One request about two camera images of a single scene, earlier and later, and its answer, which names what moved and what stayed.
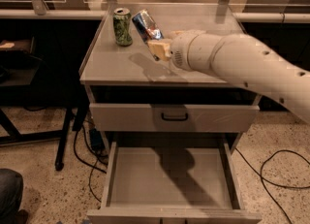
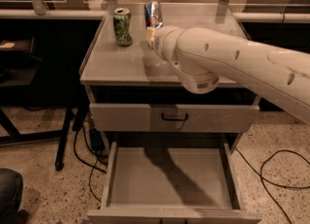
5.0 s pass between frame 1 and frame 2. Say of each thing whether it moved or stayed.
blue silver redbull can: moved
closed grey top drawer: stayed
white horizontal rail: stayed
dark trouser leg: stayed
